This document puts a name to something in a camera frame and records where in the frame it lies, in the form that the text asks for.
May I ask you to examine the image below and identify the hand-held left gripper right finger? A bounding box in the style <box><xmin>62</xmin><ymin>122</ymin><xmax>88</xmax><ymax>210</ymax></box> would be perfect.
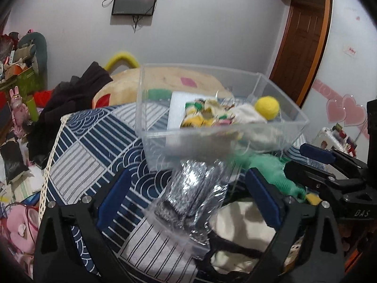
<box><xmin>245</xmin><ymin>167</ymin><xmax>346</xmax><ymax>283</ymax></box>

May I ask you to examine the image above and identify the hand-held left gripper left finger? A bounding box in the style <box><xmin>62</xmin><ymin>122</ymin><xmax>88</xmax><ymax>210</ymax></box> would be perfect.
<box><xmin>33</xmin><ymin>169</ymin><xmax>133</xmax><ymax>283</ymax></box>

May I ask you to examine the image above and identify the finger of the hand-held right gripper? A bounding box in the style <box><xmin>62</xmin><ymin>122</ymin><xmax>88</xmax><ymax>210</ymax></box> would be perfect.
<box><xmin>283</xmin><ymin>160</ymin><xmax>351</xmax><ymax>197</ymax></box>
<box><xmin>299</xmin><ymin>143</ymin><xmax>370</xmax><ymax>180</ymax></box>

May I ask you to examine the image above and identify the green fuzzy cloth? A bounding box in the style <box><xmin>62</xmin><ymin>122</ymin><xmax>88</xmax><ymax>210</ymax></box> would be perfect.
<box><xmin>235</xmin><ymin>150</ymin><xmax>307</xmax><ymax>201</ymax></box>

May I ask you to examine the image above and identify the clear bag of grey socks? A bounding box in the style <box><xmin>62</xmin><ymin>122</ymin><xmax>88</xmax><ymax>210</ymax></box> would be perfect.
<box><xmin>143</xmin><ymin>153</ymin><xmax>237</xmax><ymax>252</ymax></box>

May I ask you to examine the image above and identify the clear plastic bin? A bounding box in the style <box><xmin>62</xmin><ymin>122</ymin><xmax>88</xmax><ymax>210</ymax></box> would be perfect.
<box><xmin>136</xmin><ymin>63</ymin><xmax>310</xmax><ymax>172</ymax></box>

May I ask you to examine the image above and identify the green soft item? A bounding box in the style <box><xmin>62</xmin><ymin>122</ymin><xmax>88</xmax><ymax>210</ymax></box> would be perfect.
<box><xmin>147</xmin><ymin>89</ymin><xmax>173</xmax><ymax>101</ymax></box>

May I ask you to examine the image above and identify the white bag with clutter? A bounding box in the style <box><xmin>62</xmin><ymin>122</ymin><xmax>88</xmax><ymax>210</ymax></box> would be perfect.
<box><xmin>313</xmin><ymin>125</ymin><xmax>359</xmax><ymax>157</ymax></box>

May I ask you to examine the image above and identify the yellow sponge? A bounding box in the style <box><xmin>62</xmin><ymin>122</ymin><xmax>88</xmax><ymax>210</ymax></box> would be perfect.
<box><xmin>304</xmin><ymin>194</ymin><xmax>323</xmax><ymax>206</ymax></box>

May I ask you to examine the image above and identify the cream cloth with black trim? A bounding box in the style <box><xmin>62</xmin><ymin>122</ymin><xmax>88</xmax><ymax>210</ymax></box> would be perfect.
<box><xmin>205</xmin><ymin>202</ymin><xmax>281</xmax><ymax>275</ymax></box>

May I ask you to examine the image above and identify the blue white patterned tablecloth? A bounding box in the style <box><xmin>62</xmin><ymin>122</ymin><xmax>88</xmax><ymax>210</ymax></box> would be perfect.
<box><xmin>38</xmin><ymin>94</ymin><xmax>308</xmax><ymax>283</ymax></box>

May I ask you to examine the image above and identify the yellow felt ball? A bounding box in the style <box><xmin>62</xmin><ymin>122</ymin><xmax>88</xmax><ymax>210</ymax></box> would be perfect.
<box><xmin>255</xmin><ymin>96</ymin><xmax>280</xmax><ymax>121</ymax></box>

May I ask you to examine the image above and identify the white cloth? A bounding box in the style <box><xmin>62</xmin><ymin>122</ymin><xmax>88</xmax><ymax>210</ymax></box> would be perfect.
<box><xmin>229</xmin><ymin>104</ymin><xmax>269</xmax><ymax>125</ymax></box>

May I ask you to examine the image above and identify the pink plush toy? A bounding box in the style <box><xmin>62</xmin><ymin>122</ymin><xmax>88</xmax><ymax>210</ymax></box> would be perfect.
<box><xmin>5</xmin><ymin>203</ymin><xmax>41</xmax><ymax>254</ymax></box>

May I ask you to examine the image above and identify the yellow green patterned sock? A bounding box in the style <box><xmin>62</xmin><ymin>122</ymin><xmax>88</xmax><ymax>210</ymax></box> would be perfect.
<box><xmin>180</xmin><ymin>97</ymin><xmax>237</xmax><ymax>129</ymax></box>

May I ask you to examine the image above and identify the black clothing pile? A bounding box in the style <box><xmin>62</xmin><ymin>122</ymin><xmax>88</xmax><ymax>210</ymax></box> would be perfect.
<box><xmin>28</xmin><ymin>61</ymin><xmax>114</xmax><ymax>169</ymax></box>

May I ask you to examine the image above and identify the brown wooden door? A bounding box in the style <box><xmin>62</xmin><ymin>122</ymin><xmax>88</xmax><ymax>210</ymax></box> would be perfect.
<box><xmin>269</xmin><ymin>0</ymin><xmax>333</xmax><ymax>107</ymax></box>

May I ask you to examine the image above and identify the white wardrobe with pink hearts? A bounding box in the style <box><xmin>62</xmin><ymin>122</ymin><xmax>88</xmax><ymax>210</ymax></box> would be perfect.
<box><xmin>300</xmin><ymin>0</ymin><xmax>377</xmax><ymax>160</ymax></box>

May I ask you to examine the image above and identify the white packet in bin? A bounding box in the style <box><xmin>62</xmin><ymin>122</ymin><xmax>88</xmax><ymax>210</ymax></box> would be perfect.
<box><xmin>166</xmin><ymin>92</ymin><xmax>207</xmax><ymax>131</ymax></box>

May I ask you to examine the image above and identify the black plastic bag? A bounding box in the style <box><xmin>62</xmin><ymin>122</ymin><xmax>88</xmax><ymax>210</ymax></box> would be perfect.
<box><xmin>0</xmin><ymin>139</ymin><xmax>30</xmax><ymax>184</ymax></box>

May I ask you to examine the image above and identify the large beige plush toy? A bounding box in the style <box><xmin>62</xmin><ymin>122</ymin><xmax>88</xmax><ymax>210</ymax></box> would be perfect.
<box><xmin>92</xmin><ymin>66</ymin><xmax>237</xmax><ymax>110</ymax></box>

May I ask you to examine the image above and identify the green cylinder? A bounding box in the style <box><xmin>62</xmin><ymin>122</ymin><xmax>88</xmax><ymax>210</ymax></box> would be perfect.
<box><xmin>25</xmin><ymin>96</ymin><xmax>41</xmax><ymax>122</ymax></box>

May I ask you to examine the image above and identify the red cloth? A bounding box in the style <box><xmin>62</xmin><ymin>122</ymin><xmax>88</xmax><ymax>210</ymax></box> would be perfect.
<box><xmin>32</xmin><ymin>90</ymin><xmax>57</xmax><ymax>108</ymax></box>

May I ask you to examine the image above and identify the pink bunny figure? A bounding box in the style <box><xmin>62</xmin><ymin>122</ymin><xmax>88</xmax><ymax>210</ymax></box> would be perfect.
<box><xmin>9</xmin><ymin>85</ymin><xmax>30</xmax><ymax>131</ymax></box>

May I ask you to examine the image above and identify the green cardboard box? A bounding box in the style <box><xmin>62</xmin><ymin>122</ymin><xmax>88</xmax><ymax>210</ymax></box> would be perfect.
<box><xmin>0</xmin><ymin>66</ymin><xmax>45</xmax><ymax>95</ymax></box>

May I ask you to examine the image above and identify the grey green neck pillow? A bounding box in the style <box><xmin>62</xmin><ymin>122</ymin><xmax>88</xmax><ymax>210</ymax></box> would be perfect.
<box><xmin>17</xmin><ymin>31</ymin><xmax>48</xmax><ymax>89</ymax></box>

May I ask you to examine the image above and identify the yellow foam ring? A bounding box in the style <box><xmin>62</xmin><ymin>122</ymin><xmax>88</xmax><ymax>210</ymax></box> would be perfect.
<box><xmin>105</xmin><ymin>51</ymin><xmax>140</xmax><ymax>73</ymax></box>

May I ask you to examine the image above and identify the small black wall monitor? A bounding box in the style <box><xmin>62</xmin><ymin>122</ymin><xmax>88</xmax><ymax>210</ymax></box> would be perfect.
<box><xmin>111</xmin><ymin>0</ymin><xmax>159</xmax><ymax>17</ymax></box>

